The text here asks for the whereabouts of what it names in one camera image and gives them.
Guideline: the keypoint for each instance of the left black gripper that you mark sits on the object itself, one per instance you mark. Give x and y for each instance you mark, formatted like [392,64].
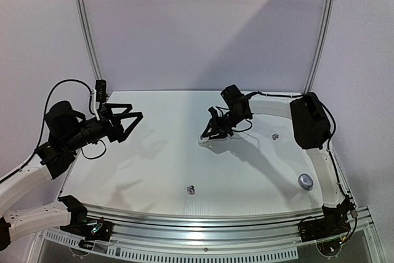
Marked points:
[116,131]

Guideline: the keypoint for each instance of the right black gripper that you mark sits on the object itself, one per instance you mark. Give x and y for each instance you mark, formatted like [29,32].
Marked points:
[222,120]

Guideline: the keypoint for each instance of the white earbud charging case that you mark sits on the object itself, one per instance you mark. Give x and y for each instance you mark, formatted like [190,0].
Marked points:
[203,140]

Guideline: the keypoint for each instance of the grey oval puck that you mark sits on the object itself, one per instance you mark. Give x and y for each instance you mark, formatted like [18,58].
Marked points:
[306,182]

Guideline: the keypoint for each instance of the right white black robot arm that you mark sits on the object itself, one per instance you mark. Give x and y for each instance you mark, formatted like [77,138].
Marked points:
[313,128]

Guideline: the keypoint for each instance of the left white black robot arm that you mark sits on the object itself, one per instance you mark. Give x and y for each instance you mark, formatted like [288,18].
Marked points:
[69,131]

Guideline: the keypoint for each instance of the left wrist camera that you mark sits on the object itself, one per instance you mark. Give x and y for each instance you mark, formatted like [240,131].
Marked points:
[98,96]

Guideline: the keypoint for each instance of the aluminium front rail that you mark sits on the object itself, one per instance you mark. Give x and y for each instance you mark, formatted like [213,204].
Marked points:
[193,230]

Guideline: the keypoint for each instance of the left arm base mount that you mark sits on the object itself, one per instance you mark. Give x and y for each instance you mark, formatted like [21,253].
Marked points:
[80,224]

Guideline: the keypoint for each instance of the white slotted cable duct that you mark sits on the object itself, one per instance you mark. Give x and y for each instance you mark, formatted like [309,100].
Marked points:
[61,247]

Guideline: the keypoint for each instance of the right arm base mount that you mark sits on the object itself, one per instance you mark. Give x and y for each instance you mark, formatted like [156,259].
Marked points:
[335,221]

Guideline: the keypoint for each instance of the left aluminium frame post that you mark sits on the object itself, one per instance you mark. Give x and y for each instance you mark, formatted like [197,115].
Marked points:
[88,39]

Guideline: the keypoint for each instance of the aluminium frame post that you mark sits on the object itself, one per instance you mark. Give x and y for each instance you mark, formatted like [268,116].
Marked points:
[88,39]
[323,30]

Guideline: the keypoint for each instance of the right aluminium frame post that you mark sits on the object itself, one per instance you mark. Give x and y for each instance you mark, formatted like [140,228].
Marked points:
[323,30]

